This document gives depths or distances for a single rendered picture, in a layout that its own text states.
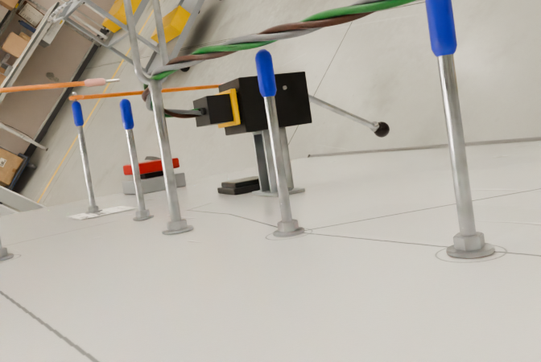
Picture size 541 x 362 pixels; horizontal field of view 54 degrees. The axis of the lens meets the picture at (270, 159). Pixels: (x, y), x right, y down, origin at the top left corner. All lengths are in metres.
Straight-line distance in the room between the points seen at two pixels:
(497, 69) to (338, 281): 1.85
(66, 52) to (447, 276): 8.52
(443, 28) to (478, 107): 1.76
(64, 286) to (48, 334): 0.06
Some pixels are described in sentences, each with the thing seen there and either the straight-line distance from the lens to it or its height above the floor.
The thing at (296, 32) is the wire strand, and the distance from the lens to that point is 0.22.
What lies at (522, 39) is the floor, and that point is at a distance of 2.04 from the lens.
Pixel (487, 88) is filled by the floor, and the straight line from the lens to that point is 1.97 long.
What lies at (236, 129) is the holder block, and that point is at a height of 1.15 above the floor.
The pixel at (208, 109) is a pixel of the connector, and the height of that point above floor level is 1.19.
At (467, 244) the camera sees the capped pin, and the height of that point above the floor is 1.18.
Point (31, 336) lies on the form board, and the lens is 0.18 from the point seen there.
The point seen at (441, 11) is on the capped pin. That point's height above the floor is 1.22.
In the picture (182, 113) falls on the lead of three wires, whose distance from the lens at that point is 0.38.
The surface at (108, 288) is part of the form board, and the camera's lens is 0.21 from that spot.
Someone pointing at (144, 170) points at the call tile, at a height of 1.12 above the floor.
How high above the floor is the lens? 1.32
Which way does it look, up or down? 30 degrees down
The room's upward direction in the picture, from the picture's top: 57 degrees counter-clockwise
